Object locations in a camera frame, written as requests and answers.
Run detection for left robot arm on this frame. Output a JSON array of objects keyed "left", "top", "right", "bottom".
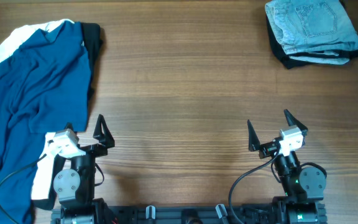
[{"left": 50, "top": 115, "right": 118, "bottom": 224}]

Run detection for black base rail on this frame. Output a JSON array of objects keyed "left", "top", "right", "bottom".
[{"left": 50, "top": 203, "right": 328, "bottom": 224}]

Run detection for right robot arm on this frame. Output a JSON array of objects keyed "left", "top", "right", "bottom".
[{"left": 244, "top": 110, "right": 328, "bottom": 224}]

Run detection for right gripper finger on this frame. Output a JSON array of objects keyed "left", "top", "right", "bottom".
[
  {"left": 283, "top": 109, "right": 308, "bottom": 135},
  {"left": 247, "top": 119, "right": 260, "bottom": 152}
]

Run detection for folded black garment under jeans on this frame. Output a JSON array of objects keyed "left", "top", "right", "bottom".
[{"left": 266, "top": 18, "right": 358, "bottom": 69}]

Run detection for folded light blue jeans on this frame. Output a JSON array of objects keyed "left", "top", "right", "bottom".
[{"left": 265, "top": 0, "right": 358, "bottom": 55}]

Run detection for blue polo shirt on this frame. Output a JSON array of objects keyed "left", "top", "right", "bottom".
[{"left": 0, "top": 21, "right": 91, "bottom": 223}]

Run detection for white shirt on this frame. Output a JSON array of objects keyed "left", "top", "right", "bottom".
[{"left": 0, "top": 19, "right": 74, "bottom": 200}]

